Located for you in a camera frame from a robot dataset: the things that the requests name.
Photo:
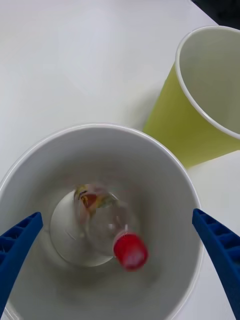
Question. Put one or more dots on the grey plastic waste bin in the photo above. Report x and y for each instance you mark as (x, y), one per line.
(155, 195)

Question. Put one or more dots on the clear bottle with red cap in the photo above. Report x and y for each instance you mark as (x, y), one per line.
(130, 250)

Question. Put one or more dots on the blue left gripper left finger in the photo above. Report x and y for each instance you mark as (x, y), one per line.
(17, 250)

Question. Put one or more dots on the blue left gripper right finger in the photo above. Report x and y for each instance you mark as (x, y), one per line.
(222, 252)

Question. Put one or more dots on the yellow-green plastic waste bin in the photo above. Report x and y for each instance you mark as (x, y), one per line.
(175, 120)

